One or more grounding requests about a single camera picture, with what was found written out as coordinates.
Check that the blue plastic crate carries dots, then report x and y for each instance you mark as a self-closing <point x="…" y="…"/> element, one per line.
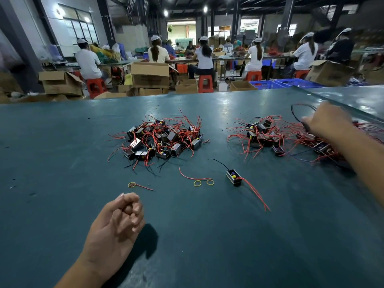
<point x="300" y="82"/>
<point x="267" y="84"/>

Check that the person's right forearm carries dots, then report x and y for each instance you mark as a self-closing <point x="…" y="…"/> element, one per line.
<point x="363" y="159"/>

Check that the shallow cardboard box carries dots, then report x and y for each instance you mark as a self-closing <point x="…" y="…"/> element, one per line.
<point x="242" y="85"/>

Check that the tilted cardboard box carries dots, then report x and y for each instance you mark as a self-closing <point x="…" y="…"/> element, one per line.
<point x="330" y="73"/>

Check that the open cardboard box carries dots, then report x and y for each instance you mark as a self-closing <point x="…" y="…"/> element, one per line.
<point x="61" y="84"/>

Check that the low cardboard box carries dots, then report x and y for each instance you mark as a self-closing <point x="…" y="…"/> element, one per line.
<point x="186" y="87"/>

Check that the person's right hand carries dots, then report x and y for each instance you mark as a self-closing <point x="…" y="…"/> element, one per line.
<point x="327" y="121"/>

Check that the large closed cardboard box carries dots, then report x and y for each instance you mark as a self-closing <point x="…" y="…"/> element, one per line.
<point x="150" y="75"/>

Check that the person's left hand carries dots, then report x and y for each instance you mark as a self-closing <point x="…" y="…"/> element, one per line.
<point x="114" y="237"/>

